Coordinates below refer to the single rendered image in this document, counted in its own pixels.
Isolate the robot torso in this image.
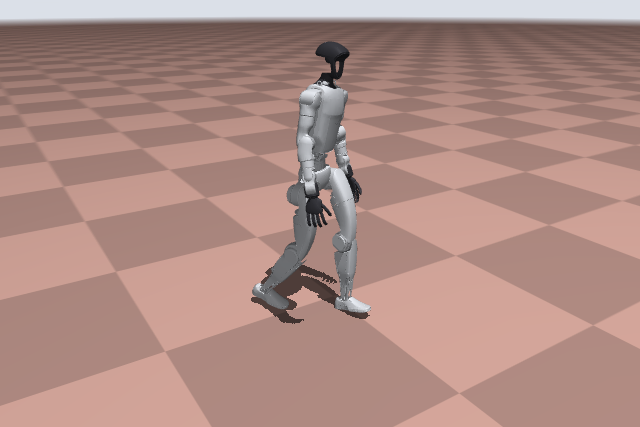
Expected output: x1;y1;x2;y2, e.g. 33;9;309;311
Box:
298;80;345;191

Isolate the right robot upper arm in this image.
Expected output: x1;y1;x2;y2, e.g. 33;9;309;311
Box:
296;89;322;150

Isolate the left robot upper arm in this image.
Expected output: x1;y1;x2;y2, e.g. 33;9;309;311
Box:
336;90;348;141

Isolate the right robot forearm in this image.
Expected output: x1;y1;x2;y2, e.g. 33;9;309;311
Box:
297;137;317;195

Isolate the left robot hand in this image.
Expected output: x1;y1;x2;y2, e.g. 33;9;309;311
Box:
346;165;362;203

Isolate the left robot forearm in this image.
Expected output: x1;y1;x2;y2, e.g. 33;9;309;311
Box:
333;135;352;175

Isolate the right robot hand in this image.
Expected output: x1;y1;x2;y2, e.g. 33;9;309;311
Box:
304;182;332;227

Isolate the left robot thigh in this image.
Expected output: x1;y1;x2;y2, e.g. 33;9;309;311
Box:
323;167;357;252

